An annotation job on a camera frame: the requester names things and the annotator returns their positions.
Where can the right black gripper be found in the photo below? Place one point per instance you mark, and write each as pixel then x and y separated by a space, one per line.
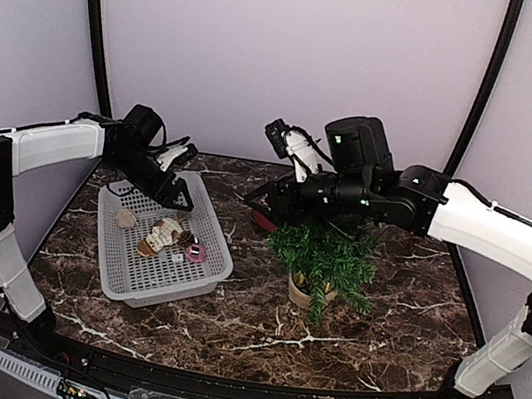
pixel 284 195

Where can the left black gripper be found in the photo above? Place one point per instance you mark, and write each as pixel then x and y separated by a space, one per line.
pixel 157 192

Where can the red floral plate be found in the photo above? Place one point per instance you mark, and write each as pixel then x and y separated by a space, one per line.
pixel 262 221

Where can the white plastic basket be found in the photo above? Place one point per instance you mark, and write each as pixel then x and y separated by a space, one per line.
pixel 139 281

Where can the small potted christmas tree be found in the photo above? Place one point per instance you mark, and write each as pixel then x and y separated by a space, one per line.
pixel 323 259

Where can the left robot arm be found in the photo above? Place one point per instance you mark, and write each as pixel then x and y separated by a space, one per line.
pixel 137 145

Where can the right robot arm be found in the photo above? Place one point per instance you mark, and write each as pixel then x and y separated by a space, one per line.
pixel 356 176

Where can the small seashell ornament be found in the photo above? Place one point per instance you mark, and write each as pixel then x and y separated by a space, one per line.
pixel 183 215

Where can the knit doll ornament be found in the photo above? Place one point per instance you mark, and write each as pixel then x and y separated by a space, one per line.
pixel 164 233

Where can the brown pine cone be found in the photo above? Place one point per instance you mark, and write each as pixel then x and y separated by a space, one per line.
pixel 186 239

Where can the pink ball ornament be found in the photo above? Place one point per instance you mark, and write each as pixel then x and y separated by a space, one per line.
pixel 196 253

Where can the beige fluffy ornament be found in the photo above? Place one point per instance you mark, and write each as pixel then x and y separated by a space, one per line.
pixel 125 219

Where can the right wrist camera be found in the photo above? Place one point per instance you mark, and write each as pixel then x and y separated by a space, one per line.
pixel 296 145

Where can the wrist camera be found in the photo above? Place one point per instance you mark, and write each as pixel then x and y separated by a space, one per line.
pixel 296 145
pixel 176 153

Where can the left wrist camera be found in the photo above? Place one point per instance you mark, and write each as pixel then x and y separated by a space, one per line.
pixel 176 153

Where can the black front rail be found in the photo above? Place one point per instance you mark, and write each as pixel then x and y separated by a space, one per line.
pixel 125 374

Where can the right black frame post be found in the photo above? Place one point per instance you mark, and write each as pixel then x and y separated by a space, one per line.
pixel 492 71

